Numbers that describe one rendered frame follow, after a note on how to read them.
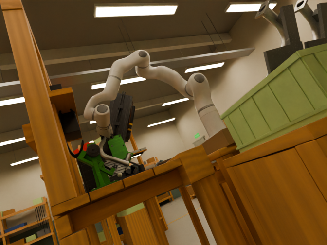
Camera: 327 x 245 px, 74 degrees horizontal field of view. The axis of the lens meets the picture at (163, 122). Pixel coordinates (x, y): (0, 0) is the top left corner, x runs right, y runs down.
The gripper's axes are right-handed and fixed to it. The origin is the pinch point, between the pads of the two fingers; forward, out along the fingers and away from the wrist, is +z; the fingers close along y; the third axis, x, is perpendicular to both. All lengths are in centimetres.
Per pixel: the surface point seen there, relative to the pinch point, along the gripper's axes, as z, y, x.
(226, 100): 433, -169, -578
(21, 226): 804, 369, 31
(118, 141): 9.6, -7.0, -7.2
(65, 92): -31.8, 24.8, -1.1
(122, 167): 11.9, -18.3, 10.0
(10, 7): -70, 53, -10
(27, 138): -43, 14, 38
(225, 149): -39, -73, 1
